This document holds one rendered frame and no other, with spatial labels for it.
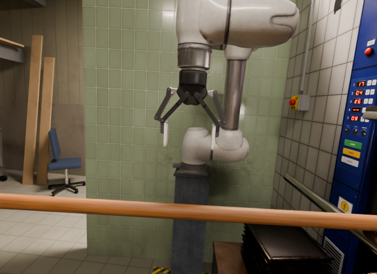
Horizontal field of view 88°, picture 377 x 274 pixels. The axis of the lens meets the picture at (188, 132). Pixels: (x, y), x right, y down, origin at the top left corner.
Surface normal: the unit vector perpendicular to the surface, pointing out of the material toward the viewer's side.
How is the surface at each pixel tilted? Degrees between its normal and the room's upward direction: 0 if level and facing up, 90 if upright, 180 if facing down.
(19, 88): 90
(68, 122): 90
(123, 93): 90
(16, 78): 90
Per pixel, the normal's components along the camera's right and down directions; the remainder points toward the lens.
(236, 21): -0.27, 0.44
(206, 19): -0.02, 0.29
